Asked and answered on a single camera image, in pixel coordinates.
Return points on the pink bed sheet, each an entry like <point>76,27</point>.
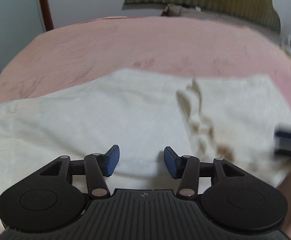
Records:
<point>182,47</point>

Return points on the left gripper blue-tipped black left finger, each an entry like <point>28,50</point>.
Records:
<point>56,178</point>

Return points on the brown wooden door frame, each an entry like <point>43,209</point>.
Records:
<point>46,15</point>

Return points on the cream white pants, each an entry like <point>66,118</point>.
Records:
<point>143,113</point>

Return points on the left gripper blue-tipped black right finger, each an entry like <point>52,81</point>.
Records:
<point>189,169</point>

